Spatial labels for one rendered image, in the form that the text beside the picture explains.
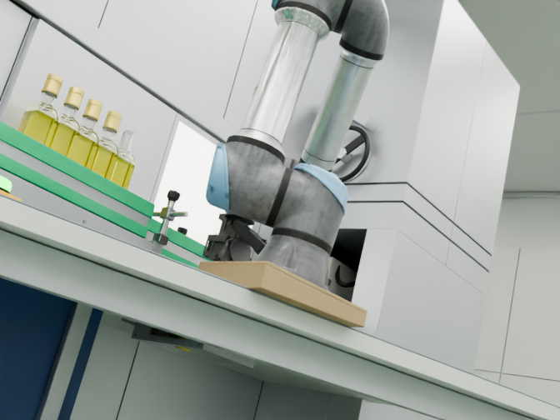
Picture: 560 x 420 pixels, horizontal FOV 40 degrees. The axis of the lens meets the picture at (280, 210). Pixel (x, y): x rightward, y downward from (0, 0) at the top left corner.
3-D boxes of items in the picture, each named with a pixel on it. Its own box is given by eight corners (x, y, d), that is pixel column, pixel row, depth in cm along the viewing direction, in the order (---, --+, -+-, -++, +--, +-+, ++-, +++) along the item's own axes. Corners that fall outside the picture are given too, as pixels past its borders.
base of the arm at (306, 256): (341, 306, 137) (357, 255, 140) (274, 274, 130) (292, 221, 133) (295, 303, 150) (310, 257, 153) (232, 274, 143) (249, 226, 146)
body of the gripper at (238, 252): (222, 268, 181) (234, 221, 184) (249, 270, 175) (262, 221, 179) (200, 257, 175) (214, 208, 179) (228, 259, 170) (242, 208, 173)
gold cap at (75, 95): (63, 102, 169) (70, 84, 170) (62, 107, 172) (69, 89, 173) (79, 107, 170) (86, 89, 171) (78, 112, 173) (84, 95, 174)
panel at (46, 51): (235, 277, 236) (262, 176, 246) (242, 277, 234) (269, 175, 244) (-18, 151, 171) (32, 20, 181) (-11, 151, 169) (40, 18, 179)
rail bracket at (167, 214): (132, 244, 179) (147, 194, 183) (182, 246, 169) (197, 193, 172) (122, 239, 177) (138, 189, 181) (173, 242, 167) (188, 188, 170)
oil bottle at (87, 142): (58, 221, 172) (88, 134, 178) (74, 221, 169) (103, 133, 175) (38, 211, 168) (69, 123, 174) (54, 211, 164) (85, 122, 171)
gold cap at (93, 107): (91, 122, 177) (97, 106, 179) (101, 122, 175) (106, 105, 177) (79, 116, 175) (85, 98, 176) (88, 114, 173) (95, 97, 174)
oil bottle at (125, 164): (97, 238, 181) (124, 156, 187) (112, 239, 177) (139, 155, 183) (79, 230, 176) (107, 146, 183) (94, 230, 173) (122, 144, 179)
